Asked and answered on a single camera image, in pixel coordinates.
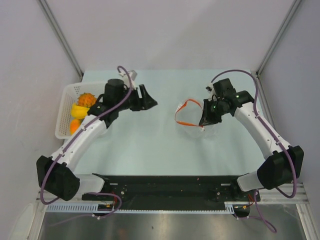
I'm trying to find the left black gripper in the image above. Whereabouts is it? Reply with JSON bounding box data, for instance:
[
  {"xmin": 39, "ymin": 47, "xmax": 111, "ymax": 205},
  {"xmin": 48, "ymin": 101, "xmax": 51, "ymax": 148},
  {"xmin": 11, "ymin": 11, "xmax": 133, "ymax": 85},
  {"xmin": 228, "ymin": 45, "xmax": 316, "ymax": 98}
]
[{"xmin": 115, "ymin": 84, "xmax": 156, "ymax": 112}]

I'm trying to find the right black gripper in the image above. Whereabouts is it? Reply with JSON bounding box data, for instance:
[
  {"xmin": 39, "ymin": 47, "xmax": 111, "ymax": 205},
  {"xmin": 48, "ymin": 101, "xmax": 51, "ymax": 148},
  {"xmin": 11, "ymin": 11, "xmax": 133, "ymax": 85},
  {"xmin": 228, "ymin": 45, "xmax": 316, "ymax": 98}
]
[{"xmin": 199, "ymin": 98, "xmax": 229, "ymax": 127}]

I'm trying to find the clear zip top bag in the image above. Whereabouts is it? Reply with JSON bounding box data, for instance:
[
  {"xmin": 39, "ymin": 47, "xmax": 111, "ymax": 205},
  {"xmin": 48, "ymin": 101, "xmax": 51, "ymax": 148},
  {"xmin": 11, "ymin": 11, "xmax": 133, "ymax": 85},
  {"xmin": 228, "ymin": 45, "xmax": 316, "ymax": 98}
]
[{"xmin": 174, "ymin": 97, "xmax": 218, "ymax": 139}]

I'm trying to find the orange fake pineapple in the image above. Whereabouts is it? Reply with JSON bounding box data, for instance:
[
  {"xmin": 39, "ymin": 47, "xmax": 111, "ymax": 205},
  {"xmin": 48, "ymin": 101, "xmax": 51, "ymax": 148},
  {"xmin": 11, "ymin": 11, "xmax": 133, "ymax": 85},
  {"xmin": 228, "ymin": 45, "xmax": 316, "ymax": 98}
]
[{"xmin": 77, "ymin": 92, "xmax": 97, "ymax": 108}]

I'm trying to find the yellow fake banana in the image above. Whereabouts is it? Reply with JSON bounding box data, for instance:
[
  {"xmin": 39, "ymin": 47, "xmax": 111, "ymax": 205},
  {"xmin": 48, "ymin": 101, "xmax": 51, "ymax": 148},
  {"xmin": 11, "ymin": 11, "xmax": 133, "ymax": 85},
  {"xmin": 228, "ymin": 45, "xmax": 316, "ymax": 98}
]
[{"xmin": 70, "ymin": 103, "xmax": 89, "ymax": 119}]

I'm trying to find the orange fake mango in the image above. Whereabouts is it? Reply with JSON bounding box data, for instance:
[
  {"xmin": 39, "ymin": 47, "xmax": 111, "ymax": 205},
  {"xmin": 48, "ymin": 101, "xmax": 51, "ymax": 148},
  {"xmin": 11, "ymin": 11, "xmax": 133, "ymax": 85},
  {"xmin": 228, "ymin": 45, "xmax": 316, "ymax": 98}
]
[{"xmin": 69, "ymin": 118, "xmax": 83, "ymax": 135}]

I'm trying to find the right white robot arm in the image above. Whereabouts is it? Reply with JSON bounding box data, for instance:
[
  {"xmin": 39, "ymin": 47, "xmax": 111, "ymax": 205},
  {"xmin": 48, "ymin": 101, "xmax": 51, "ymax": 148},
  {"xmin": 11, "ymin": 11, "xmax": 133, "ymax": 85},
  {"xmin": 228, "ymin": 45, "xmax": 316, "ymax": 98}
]
[{"xmin": 199, "ymin": 78, "xmax": 304, "ymax": 201}]

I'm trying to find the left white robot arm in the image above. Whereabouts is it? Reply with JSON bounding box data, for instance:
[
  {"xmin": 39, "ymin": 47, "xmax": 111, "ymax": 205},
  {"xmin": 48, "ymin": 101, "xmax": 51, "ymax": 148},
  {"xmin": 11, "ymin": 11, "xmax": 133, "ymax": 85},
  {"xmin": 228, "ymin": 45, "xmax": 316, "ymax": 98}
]
[{"xmin": 36, "ymin": 78, "xmax": 158, "ymax": 204}]

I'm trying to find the white plastic basket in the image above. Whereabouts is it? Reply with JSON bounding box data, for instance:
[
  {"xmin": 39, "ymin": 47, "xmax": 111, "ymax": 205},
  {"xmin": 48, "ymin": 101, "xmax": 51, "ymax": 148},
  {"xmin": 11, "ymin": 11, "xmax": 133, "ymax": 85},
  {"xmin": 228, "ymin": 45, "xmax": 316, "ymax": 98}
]
[{"xmin": 55, "ymin": 81, "xmax": 106, "ymax": 140}]

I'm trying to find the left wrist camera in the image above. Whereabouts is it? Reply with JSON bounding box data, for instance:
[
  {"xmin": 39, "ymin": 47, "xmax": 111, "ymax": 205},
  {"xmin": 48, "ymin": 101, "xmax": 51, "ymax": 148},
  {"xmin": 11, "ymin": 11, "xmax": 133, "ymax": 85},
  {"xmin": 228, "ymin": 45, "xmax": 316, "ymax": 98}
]
[{"xmin": 119, "ymin": 70, "xmax": 138, "ymax": 89}]

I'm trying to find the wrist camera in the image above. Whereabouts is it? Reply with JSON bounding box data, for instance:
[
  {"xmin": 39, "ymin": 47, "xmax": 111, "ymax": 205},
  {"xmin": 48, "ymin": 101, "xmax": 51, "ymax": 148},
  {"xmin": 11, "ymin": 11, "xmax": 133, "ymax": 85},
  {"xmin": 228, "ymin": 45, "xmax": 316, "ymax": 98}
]
[
  {"xmin": 119, "ymin": 70, "xmax": 138, "ymax": 89},
  {"xmin": 205, "ymin": 78, "xmax": 236, "ymax": 99}
]

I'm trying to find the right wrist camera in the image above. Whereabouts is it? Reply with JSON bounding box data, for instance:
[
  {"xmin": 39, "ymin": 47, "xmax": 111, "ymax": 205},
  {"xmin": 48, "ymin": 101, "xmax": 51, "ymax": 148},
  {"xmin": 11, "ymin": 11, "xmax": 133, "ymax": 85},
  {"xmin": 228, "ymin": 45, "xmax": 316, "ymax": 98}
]
[{"xmin": 205, "ymin": 78, "xmax": 236, "ymax": 99}]

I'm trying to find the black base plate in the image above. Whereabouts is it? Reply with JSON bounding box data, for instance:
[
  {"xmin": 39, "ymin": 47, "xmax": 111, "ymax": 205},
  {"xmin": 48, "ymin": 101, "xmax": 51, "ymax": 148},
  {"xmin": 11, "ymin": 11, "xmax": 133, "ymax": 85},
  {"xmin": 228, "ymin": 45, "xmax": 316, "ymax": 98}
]
[{"xmin": 81, "ymin": 175, "xmax": 260, "ymax": 211}]

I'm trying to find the white slotted cable duct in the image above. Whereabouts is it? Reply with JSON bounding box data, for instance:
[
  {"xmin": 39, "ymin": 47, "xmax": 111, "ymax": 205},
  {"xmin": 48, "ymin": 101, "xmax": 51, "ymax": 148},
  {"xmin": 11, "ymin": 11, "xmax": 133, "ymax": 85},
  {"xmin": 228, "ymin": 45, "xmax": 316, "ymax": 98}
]
[{"xmin": 46, "ymin": 201, "xmax": 237, "ymax": 215}]

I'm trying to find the left aluminium frame post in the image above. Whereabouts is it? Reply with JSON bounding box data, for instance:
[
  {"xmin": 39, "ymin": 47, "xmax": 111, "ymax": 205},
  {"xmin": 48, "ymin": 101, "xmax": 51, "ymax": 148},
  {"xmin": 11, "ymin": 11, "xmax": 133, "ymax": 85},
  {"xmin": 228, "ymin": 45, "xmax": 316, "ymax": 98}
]
[{"xmin": 36, "ymin": 0, "xmax": 84, "ymax": 79}]

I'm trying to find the aluminium frame post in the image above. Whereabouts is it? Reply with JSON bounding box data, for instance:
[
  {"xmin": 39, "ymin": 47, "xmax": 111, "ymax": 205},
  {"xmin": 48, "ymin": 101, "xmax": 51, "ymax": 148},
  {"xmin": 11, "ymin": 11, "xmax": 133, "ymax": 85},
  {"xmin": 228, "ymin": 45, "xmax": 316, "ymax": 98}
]
[
  {"xmin": 255, "ymin": 0, "xmax": 304, "ymax": 77},
  {"xmin": 36, "ymin": 0, "xmax": 84, "ymax": 79}
]

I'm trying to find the right aluminium frame post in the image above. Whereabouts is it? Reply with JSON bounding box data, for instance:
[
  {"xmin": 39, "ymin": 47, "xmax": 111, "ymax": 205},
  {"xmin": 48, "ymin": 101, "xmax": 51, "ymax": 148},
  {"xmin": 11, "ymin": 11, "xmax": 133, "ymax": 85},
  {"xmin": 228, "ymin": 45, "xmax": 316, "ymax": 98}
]
[{"xmin": 255, "ymin": 0, "xmax": 304, "ymax": 77}]

